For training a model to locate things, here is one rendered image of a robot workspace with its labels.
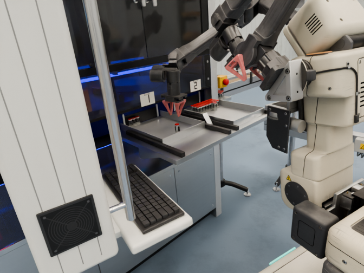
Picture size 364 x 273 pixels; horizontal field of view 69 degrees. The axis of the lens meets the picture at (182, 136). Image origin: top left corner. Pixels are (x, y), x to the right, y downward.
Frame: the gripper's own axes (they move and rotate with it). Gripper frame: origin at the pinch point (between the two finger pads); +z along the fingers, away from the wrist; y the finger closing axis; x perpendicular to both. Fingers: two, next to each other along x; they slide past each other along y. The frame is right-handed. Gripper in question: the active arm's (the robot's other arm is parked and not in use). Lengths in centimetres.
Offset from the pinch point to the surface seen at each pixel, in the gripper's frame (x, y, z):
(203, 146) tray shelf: 7.7, -18.7, 8.8
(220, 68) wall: -460, 189, 59
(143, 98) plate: -2.2, 19.8, -4.2
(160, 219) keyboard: 46, -25, 15
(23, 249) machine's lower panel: 62, 35, 45
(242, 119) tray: -22.5, -24.0, 6.1
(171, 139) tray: 9.5, -4.5, 7.9
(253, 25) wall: -589, 163, -26
